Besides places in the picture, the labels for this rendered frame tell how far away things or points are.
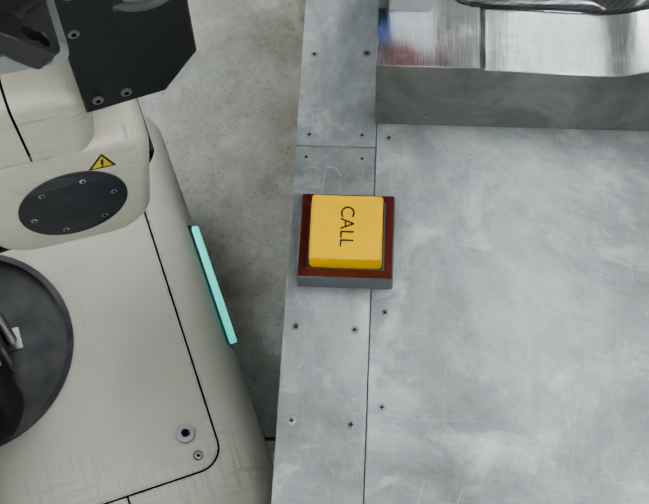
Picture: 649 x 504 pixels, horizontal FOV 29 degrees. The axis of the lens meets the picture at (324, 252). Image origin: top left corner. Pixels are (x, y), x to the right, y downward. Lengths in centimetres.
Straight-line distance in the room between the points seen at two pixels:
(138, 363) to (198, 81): 69
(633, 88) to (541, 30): 9
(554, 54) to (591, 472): 35
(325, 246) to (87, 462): 63
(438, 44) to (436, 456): 34
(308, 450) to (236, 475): 55
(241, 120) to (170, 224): 45
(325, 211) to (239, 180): 100
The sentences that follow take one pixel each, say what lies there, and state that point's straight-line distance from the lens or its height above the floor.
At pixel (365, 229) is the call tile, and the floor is 84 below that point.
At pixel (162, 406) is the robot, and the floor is 28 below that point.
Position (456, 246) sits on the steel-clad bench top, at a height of 80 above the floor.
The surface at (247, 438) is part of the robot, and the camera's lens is 157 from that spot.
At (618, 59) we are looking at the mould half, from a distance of 109.
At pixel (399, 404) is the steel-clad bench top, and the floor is 80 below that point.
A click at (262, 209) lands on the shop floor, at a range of 201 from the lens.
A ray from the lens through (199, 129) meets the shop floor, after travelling 210.
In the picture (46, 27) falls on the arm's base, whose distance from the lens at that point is 77.
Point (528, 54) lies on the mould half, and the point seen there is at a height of 89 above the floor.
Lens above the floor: 175
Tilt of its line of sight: 63 degrees down
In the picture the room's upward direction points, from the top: 3 degrees counter-clockwise
